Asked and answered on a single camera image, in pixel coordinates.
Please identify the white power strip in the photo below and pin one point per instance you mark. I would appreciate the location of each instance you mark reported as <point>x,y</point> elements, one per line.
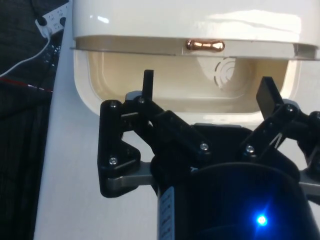
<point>53,20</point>

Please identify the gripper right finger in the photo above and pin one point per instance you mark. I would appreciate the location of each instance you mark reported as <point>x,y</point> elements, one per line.
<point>268,100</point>

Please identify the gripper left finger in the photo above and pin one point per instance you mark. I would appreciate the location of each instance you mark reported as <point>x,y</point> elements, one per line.
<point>175,130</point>

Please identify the cream box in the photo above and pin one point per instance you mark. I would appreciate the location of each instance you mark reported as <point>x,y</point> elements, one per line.
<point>175,87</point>

